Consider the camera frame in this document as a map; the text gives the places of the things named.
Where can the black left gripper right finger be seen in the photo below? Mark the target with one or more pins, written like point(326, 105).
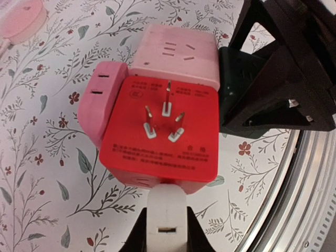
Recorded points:
point(196, 238)

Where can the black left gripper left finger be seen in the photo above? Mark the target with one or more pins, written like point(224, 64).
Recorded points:
point(136, 241)

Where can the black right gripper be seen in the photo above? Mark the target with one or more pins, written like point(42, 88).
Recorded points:
point(304, 33)

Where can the white plug adapter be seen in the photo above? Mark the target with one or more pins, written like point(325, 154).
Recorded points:
point(166, 219)

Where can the red cube socket adapter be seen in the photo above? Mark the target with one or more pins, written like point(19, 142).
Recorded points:
point(163, 131)

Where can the pink plug adapter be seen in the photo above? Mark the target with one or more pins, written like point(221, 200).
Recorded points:
point(98, 99)

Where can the dark green cube socket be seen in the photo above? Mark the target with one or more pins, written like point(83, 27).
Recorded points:
point(253, 99)

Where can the light pink cube socket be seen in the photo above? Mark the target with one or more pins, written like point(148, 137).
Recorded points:
point(178, 54)

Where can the floral table cloth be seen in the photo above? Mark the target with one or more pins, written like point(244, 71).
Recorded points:
point(55, 193)

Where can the pink round cable reel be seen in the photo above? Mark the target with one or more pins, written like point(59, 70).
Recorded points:
point(20, 20)

